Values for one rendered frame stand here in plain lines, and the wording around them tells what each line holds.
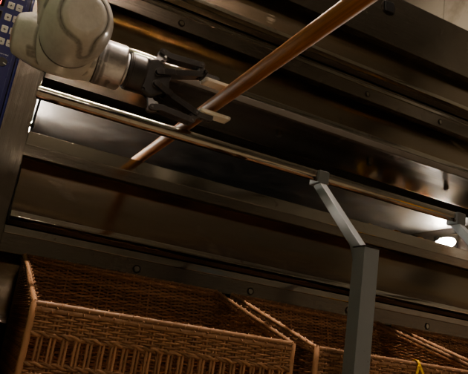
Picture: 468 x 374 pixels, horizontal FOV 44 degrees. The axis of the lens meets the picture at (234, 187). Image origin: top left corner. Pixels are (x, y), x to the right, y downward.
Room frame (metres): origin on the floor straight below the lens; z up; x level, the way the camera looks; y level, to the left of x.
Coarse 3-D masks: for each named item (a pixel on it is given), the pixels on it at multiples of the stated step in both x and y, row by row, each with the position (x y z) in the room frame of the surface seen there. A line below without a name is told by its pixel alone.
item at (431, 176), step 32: (128, 96) 1.59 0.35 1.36; (192, 96) 1.56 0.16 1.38; (224, 128) 1.73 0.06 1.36; (256, 128) 1.71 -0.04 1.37; (288, 128) 1.69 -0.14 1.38; (320, 128) 1.67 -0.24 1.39; (320, 160) 1.89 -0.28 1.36; (352, 160) 1.86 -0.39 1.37; (384, 160) 1.84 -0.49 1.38; (416, 160) 1.83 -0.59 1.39; (416, 192) 2.08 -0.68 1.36; (448, 192) 2.05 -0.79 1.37
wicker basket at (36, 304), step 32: (32, 256) 1.49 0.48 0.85; (32, 288) 1.14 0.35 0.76; (64, 288) 1.51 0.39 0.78; (96, 288) 1.54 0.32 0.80; (128, 288) 1.58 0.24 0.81; (160, 288) 1.62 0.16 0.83; (192, 288) 1.66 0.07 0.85; (32, 320) 1.06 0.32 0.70; (64, 320) 1.08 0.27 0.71; (96, 320) 1.10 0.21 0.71; (128, 320) 1.12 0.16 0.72; (160, 320) 1.15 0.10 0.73; (192, 320) 1.64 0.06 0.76; (224, 320) 1.60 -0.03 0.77; (256, 320) 1.42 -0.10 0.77; (32, 352) 1.45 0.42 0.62; (64, 352) 1.09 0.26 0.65; (96, 352) 1.51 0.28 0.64; (128, 352) 1.13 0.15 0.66; (160, 352) 1.15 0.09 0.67; (192, 352) 1.18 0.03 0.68; (224, 352) 1.20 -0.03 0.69; (256, 352) 1.24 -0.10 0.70; (288, 352) 1.26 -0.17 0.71
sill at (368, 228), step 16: (32, 144) 1.49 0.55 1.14; (48, 144) 1.51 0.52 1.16; (64, 144) 1.52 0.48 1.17; (96, 160) 1.56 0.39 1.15; (112, 160) 1.58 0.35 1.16; (128, 160) 1.59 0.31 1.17; (160, 176) 1.64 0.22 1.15; (176, 176) 1.65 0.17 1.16; (192, 176) 1.68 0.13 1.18; (208, 192) 1.70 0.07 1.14; (224, 192) 1.72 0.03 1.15; (240, 192) 1.74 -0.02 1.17; (272, 208) 1.79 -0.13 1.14; (288, 208) 1.81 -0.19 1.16; (304, 208) 1.84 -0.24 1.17; (336, 224) 1.89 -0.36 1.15; (352, 224) 1.91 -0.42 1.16; (368, 224) 1.94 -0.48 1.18; (400, 240) 2.00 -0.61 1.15; (416, 240) 2.03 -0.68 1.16; (464, 256) 2.12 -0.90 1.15
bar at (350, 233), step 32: (64, 96) 1.15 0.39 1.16; (160, 128) 1.24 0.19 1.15; (256, 160) 1.35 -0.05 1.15; (320, 192) 1.40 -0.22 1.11; (384, 192) 1.50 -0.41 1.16; (448, 224) 1.63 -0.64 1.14; (352, 256) 1.27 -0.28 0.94; (352, 288) 1.23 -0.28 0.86; (352, 320) 1.22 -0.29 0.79; (352, 352) 1.21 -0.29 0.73
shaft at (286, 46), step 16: (352, 0) 0.69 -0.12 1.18; (368, 0) 0.67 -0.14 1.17; (320, 16) 0.76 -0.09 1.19; (336, 16) 0.73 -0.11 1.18; (352, 16) 0.72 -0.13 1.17; (304, 32) 0.80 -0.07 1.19; (320, 32) 0.77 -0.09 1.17; (288, 48) 0.84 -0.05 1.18; (304, 48) 0.82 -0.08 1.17; (256, 64) 0.94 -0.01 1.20; (272, 64) 0.90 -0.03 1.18; (240, 80) 1.00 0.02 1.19; (256, 80) 0.97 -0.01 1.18; (224, 96) 1.07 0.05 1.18; (160, 144) 1.43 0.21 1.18; (144, 160) 1.61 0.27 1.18
